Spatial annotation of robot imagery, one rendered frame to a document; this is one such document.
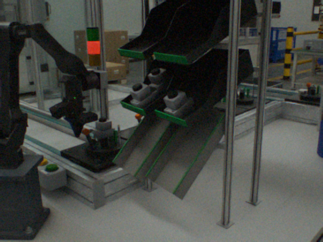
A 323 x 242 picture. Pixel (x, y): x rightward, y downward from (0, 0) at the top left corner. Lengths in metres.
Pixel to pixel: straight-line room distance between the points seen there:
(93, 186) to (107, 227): 0.14
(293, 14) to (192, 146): 11.67
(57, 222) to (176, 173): 0.40
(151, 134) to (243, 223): 0.39
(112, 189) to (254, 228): 0.47
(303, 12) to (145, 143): 11.49
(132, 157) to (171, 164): 0.15
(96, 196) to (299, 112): 1.34
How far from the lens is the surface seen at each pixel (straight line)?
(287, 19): 12.68
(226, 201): 1.05
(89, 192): 1.17
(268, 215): 1.17
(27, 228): 1.10
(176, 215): 1.13
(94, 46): 1.46
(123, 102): 1.07
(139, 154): 1.12
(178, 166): 1.02
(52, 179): 1.24
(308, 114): 2.11
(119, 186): 1.22
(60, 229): 1.13
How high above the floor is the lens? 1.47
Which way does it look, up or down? 17 degrees down
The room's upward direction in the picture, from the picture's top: 1 degrees counter-clockwise
